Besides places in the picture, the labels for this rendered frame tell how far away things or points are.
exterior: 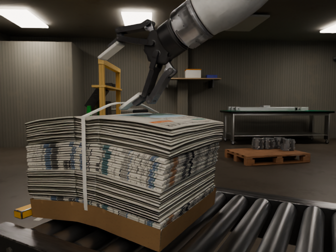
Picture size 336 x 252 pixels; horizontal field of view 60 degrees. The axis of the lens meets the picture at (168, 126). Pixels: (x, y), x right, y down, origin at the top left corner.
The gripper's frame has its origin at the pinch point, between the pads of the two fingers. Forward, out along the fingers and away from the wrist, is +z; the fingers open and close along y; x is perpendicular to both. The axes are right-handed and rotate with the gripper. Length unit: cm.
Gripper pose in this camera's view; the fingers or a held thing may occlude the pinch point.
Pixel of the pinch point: (115, 80)
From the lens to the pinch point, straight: 73.7
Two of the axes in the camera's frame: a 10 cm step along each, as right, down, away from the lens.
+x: 4.9, -0.6, 8.7
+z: -7.7, 4.3, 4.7
